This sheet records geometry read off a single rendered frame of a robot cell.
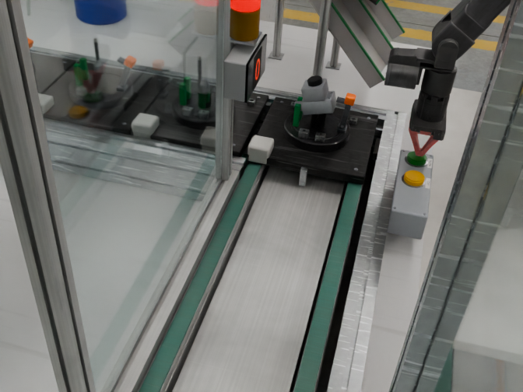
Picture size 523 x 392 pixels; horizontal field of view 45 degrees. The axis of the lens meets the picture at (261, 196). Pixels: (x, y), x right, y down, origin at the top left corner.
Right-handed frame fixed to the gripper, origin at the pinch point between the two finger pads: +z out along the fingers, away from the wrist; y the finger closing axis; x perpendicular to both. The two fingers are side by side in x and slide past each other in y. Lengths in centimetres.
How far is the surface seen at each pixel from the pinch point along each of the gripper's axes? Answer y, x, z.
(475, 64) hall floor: -251, 38, 99
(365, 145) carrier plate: -0.4, -11.2, 1.2
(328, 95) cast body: -1.8, -20.5, -8.5
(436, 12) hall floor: -319, 12, 99
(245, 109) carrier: -6.0, -38.8, 1.0
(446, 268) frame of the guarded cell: 83, -3, -47
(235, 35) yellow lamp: 19.6, -34.4, -28.9
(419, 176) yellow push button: 7.2, 0.4, 1.0
